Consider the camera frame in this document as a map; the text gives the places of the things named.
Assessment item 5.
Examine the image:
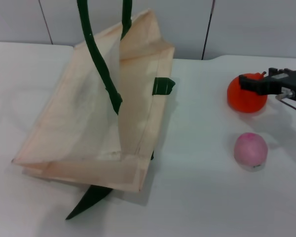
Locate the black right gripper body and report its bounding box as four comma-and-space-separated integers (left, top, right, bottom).
260, 76, 296, 101

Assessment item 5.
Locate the orange fruit with stem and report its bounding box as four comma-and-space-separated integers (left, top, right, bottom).
226, 71, 267, 114

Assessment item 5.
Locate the pink peach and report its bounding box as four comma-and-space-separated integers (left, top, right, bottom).
233, 132, 269, 171

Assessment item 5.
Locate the cream handbag with green handles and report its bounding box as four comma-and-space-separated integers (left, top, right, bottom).
11, 0, 176, 221

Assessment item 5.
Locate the right arm cable with plug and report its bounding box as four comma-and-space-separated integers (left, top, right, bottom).
275, 95, 296, 117

